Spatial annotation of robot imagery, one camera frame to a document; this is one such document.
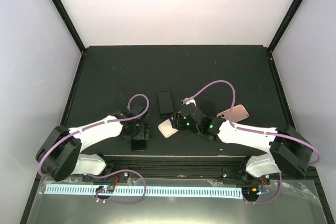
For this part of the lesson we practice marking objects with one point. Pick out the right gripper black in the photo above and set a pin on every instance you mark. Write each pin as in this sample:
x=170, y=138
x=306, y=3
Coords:
x=181, y=123

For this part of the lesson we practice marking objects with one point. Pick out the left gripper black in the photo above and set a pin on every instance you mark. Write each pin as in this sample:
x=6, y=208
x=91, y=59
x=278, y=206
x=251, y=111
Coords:
x=143, y=134

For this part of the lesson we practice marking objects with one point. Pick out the black phone with dual camera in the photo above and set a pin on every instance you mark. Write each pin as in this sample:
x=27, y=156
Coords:
x=165, y=103

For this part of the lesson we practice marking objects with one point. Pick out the pink phone case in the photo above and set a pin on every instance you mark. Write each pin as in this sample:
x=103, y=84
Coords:
x=238, y=113

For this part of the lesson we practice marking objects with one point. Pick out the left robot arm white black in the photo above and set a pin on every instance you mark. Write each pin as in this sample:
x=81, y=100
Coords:
x=62, y=155

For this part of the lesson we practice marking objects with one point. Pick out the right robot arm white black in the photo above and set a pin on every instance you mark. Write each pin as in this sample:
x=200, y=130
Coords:
x=284, y=149

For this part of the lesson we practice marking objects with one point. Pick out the left circuit board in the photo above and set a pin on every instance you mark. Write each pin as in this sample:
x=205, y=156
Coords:
x=105, y=189

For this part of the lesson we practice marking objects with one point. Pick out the circuit board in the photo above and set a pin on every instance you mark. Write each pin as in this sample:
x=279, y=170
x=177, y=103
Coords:
x=105, y=189
x=249, y=191

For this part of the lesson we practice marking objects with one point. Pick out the right circuit board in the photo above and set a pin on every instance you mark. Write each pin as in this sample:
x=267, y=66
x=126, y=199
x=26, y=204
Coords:
x=249, y=191

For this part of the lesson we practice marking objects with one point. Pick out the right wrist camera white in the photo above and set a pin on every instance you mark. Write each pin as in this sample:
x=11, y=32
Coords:
x=188, y=101

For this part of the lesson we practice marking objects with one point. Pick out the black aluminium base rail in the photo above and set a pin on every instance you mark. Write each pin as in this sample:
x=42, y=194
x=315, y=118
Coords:
x=233, y=170

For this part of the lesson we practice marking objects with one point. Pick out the white slotted cable duct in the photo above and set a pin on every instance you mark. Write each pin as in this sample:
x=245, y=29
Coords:
x=149, y=191

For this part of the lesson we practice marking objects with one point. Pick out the black frame post left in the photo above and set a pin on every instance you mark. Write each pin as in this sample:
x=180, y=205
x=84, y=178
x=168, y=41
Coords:
x=69, y=24

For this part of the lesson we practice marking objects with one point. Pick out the black frame post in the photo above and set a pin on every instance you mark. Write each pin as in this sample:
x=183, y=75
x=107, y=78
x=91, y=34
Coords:
x=69, y=24
x=293, y=8

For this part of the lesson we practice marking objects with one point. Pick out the black frame post right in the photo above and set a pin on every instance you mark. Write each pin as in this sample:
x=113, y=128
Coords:
x=293, y=8

